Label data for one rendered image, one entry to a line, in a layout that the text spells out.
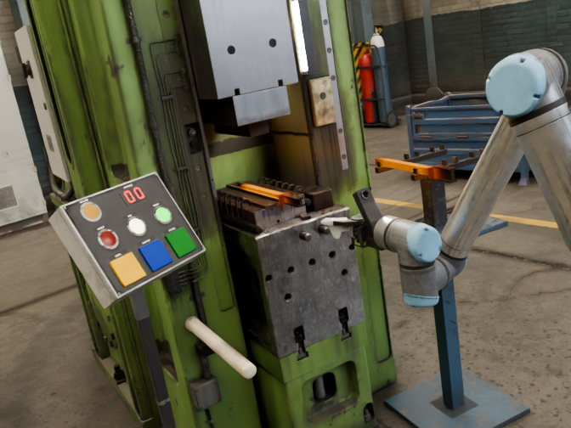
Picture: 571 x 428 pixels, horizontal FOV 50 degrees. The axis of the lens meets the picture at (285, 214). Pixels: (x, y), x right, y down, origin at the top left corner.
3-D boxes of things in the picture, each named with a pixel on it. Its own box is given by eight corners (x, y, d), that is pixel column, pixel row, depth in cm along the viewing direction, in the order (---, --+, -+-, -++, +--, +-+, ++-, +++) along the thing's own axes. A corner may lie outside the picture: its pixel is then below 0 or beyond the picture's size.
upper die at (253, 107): (291, 114, 203) (285, 85, 201) (237, 126, 194) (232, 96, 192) (236, 111, 239) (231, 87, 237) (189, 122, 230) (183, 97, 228)
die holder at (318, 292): (366, 320, 227) (350, 205, 215) (279, 359, 210) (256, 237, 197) (289, 282, 274) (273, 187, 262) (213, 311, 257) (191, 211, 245)
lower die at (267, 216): (307, 215, 213) (302, 191, 211) (257, 231, 204) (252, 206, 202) (251, 198, 249) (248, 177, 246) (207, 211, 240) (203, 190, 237)
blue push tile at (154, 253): (173, 261, 169) (158, 238, 169) (154, 271, 163) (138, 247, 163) (170, 263, 170) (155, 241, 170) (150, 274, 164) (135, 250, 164)
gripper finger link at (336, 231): (319, 240, 175) (350, 240, 171) (316, 221, 173) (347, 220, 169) (323, 237, 177) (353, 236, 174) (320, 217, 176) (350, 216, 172)
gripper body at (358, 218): (349, 244, 173) (376, 253, 163) (345, 215, 171) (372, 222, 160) (370, 236, 176) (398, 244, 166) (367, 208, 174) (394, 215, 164)
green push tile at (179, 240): (197, 247, 176) (183, 226, 176) (179, 257, 171) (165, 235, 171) (194, 250, 177) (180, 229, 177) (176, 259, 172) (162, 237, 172)
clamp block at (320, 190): (335, 205, 219) (332, 188, 217) (315, 211, 215) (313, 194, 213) (316, 200, 229) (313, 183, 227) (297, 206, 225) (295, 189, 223)
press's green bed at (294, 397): (380, 427, 240) (364, 320, 227) (300, 471, 223) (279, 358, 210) (305, 374, 287) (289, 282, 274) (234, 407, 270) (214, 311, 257)
